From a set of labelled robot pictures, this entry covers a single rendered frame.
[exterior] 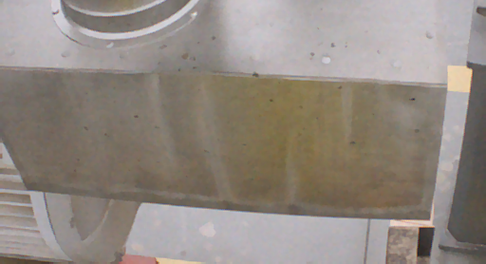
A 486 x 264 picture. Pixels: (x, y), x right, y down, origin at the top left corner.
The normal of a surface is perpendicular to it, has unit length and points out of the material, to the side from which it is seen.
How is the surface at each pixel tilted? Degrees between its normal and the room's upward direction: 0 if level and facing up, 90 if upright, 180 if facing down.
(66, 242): 87
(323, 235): 0
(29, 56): 0
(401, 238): 6
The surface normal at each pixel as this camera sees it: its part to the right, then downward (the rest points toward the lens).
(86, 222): 0.82, 0.36
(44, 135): -0.11, 0.78
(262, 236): -0.06, -0.62
